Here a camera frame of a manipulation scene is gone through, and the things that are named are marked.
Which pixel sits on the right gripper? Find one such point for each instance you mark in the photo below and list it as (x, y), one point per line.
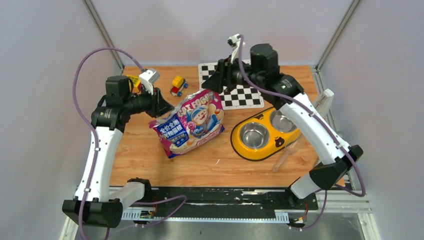
(221, 78)

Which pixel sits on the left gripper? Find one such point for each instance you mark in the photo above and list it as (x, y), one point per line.
(158, 106)

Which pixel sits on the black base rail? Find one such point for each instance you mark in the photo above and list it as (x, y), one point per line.
(236, 205)

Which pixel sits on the clear plastic scoop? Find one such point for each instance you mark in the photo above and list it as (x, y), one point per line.
(292, 148)

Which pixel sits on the pink pet food bag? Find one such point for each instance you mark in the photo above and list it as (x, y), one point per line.
(196, 120)

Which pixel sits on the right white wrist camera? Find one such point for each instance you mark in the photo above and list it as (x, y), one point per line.
(234, 41)

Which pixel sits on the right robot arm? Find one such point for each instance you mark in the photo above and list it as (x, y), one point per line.
(288, 97)

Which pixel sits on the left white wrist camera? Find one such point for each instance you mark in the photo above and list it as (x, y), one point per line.
(147, 78)

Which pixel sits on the yellow double pet bowl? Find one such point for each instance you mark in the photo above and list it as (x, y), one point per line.
(263, 135)

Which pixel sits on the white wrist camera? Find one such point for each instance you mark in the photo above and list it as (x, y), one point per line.
(234, 41)
(147, 78)

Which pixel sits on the toy block car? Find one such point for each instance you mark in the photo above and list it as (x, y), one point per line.
(178, 84)

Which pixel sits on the black white chessboard mat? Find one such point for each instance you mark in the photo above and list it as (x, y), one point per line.
(242, 97)

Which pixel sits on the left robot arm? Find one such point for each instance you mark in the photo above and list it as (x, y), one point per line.
(93, 204)

